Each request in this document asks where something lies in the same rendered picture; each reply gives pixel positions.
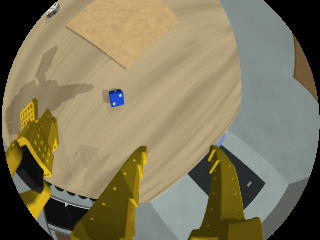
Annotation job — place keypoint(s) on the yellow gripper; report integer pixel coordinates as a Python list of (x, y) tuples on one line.
[(112, 216)]

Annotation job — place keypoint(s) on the blue die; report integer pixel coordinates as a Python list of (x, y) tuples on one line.
[(116, 97)]

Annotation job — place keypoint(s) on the white die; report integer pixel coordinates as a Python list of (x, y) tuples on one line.
[(53, 10)]

